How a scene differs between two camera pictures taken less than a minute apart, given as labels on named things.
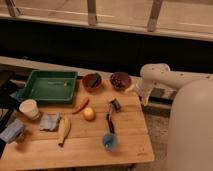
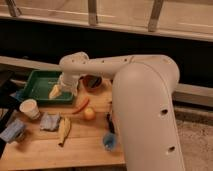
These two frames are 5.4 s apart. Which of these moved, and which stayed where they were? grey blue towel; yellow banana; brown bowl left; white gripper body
Moved: white gripper body
Stayed: brown bowl left; grey blue towel; yellow banana
